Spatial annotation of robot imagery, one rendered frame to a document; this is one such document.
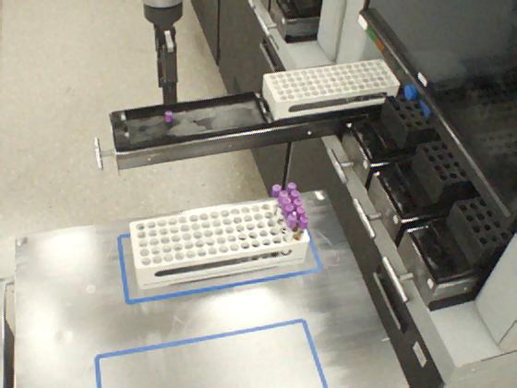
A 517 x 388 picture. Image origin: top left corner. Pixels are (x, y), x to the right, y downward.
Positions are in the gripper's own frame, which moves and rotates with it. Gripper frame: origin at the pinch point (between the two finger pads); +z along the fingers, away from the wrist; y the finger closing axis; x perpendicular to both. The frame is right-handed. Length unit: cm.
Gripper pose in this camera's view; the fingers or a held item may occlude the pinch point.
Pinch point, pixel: (166, 82)
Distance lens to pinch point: 129.3
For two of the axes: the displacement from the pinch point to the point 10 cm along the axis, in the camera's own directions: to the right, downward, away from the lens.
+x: -9.7, 1.7, -1.8
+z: -0.2, 6.8, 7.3
